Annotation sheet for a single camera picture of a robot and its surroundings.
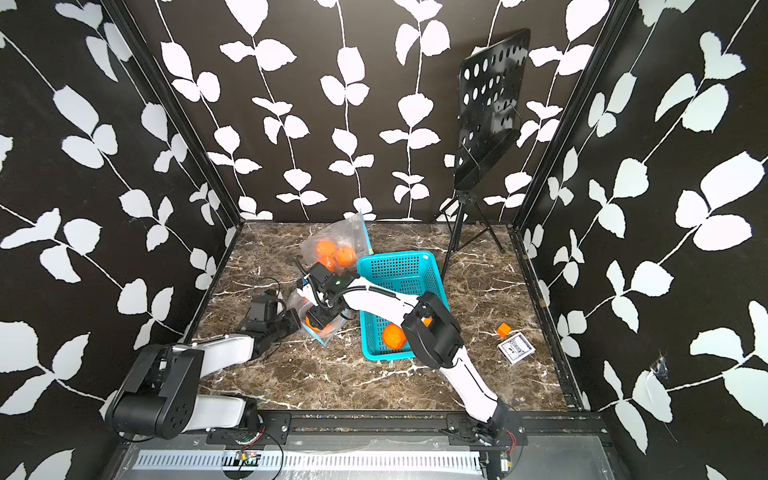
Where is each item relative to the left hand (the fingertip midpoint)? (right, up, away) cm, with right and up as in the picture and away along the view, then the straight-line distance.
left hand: (303, 312), depth 94 cm
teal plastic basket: (+33, +12, +10) cm, 36 cm away
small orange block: (+63, -5, -3) cm, 63 cm away
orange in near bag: (+4, -2, -8) cm, 9 cm away
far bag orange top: (+5, +20, +10) cm, 23 cm away
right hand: (+5, 0, -6) cm, 8 cm away
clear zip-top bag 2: (+8, +22, +17) cm, 29 cm away
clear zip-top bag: (+1, +3, -8) cm, 9 cm away
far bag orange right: (+13, +18, +7) cm, 23 cm away
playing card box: (+65, -9, -7) cm, 66 cm away
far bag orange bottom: (+7, +16, +4) cm, 19 cm away
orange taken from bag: (+29, -5, -10) cm, 31 cm away
